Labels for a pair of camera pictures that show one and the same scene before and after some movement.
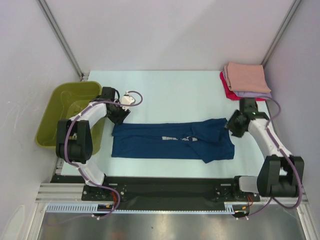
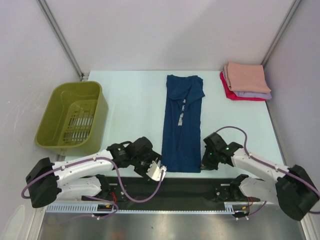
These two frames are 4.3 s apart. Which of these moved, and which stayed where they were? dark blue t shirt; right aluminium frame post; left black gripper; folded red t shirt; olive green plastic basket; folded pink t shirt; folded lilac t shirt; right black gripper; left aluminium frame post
Moved: left black gripper; dark blue t shirt; right black gripper
Stayed: folded lilac t shirt; olive green plastic basket; folded pink t shirt; right aluminium frame post; folded red t shirt; left aluminium frame post
